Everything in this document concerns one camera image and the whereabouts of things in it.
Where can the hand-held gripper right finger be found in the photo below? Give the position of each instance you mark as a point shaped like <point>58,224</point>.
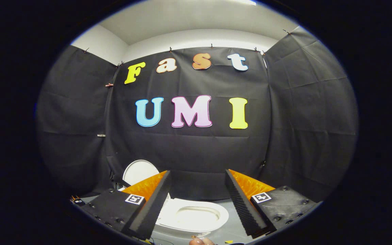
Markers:
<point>242,204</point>

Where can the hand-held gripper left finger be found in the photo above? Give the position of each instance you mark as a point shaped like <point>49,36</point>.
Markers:
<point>155,204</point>

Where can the white toilet seat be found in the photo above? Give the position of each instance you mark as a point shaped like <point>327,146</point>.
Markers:
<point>168,213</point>

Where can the black yellow striped tape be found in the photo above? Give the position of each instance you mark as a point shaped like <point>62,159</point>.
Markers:
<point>145,241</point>

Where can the black backdrop cloth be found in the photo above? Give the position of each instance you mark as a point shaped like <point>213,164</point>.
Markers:
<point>189,149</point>

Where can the small black orange device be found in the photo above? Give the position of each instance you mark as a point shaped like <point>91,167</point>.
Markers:
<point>78,201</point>

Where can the group of small cloth clips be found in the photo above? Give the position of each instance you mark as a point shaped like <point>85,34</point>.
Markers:
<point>109,84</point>

